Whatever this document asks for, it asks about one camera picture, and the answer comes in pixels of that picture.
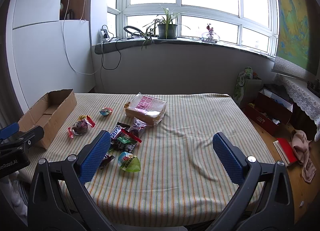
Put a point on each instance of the black patterned snack packet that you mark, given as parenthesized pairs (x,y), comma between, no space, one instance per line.
(123,147)

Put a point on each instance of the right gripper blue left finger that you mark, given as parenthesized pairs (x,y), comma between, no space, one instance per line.
(92,155)

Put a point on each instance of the dark green candy packet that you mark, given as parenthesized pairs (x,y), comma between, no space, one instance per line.
(123,141)

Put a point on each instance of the white lace cloth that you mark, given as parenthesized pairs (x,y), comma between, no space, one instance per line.
(294,78)

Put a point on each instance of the purple snack bag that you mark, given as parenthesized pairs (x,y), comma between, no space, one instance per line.
(138,127)

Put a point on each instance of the white window frame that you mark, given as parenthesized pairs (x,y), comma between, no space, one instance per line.
(248,24)

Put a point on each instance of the dark dried fruit bag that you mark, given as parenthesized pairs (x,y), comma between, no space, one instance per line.
(80,127)

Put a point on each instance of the red and white book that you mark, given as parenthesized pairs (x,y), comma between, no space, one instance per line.
(285,151)

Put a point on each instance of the packaged sliced bread loaf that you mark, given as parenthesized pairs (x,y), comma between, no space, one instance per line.
(146,108)

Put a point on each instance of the striped tablecloth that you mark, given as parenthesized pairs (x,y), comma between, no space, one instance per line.
(181,180)

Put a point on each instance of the landscape wall painting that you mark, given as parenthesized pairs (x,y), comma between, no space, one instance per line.
(298,40)

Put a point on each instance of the yellow candy packet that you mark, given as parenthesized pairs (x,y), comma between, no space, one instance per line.
(82,117)

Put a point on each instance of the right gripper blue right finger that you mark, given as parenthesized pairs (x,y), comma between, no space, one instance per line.
(231,157)

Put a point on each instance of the power strip on sill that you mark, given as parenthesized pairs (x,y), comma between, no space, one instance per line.
(104,35)

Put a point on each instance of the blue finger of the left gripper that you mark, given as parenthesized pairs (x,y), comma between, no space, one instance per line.
(31,137)
(8,131)

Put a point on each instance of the green shopping bag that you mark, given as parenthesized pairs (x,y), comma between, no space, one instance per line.
(247,86)

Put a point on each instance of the light green candy packet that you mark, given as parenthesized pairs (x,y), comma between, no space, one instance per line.
(129,162)

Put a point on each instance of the beige cloth on floor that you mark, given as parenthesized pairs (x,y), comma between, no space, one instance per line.
(301,149)

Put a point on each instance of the white cabinet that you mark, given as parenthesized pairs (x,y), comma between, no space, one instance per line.
(45,53)

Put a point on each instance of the small figurine on windowsill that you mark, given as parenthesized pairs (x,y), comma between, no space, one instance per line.
(210,36)

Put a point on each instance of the potted spider plant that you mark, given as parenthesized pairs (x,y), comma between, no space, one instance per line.
(163,26)

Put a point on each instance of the dark red box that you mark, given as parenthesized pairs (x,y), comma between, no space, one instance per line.
(269,111)

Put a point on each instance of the snickers bar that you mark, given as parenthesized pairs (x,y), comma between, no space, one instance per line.
(116,132)

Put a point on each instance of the blue jelly cup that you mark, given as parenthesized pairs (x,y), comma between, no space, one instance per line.
(105,111)

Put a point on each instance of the brown cardboard box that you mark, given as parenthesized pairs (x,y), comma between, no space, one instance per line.
(49,112)

